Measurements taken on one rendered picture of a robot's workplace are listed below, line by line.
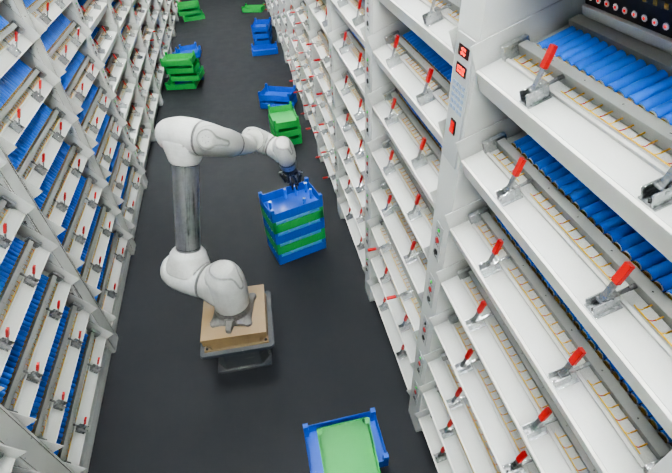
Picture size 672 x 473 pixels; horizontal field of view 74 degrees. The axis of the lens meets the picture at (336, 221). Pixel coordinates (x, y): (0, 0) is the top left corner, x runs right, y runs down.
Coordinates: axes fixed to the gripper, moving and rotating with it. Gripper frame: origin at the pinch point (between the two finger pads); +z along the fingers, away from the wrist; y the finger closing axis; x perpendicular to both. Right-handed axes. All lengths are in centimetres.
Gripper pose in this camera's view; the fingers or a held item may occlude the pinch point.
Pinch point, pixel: (294, 184)
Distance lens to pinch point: 248.8
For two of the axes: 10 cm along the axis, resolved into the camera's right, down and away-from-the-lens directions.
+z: 0.6, 4.2, 9.1
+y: 10.0, 0.0, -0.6
